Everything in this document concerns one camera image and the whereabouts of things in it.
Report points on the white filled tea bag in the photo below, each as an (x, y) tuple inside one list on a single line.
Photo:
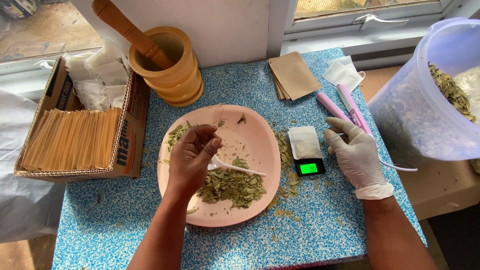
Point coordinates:
[(304, 142)]

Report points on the translucent plastic bucket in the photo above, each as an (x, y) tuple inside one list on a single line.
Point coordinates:
[(405, 112)]

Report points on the small black digital scale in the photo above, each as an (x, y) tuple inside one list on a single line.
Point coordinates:
[(321, 167)]

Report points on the colourful printed bag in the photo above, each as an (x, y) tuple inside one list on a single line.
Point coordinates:
[(17, 7)]

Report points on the pink plastic plate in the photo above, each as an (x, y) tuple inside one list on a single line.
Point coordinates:
[(255, 142)]

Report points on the white plastic spoon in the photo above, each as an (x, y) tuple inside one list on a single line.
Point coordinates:
[(243, 171)]

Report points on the scattered dried leaf crumbs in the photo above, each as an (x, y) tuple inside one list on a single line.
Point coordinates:
[(284, 148)]

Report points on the person's right fingers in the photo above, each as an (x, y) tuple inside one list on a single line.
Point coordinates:
[(339, 123)]

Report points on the printed cardboard box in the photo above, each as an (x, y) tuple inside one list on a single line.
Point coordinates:
[(127, 150)]

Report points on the white window frame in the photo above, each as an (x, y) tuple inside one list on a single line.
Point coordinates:
[(318, 33)]

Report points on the person's right hand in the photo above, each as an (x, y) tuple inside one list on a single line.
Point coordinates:
[(360, 161)]

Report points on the pink heat sealer tongs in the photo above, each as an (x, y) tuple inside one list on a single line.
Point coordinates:
[(356, 112)]

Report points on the white empty tea bag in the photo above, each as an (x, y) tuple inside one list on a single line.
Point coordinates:
[(343, 59), (343, 77)]

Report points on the white woven plastic sack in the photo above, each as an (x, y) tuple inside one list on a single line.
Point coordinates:
[(22, 168)]

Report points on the dried leaves in bucket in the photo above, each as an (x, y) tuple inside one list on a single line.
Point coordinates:
[(450, 90)]

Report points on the wooden mortar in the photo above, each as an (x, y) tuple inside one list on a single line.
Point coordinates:
[(180, 86)]

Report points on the person's left hand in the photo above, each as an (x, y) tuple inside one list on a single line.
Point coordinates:
[(187, 161)]

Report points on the heap of dried green leaves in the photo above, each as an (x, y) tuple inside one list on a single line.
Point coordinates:
[(232, 187)]

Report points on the wooden pestle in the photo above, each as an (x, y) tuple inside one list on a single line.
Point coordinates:
[(123, 26)]

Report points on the row of brown paper packets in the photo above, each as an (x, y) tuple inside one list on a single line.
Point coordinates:
[(71, 138)]

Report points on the pile of white tea bags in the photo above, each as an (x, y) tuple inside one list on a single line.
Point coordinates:
[(105, 63)]

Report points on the stack of brown paper envelopes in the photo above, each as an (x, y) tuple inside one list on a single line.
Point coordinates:
[(294, 75)]

